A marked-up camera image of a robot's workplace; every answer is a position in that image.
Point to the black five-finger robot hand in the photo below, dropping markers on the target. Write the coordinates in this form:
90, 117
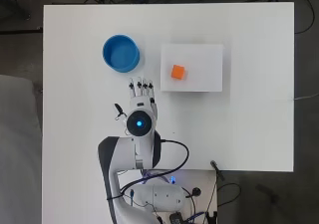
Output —
142, 99

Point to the white seven-joint robot arm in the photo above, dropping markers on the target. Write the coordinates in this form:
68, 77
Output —
133, 151

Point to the orange cube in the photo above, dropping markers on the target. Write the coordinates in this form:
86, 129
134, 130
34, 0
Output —
178, 72

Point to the blue round tub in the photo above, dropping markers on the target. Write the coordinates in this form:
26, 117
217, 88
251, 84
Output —
121, 53

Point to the white flat box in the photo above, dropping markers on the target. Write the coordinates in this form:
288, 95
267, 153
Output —
202, 61

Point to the black round plug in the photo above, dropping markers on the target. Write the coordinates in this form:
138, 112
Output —
196, 191

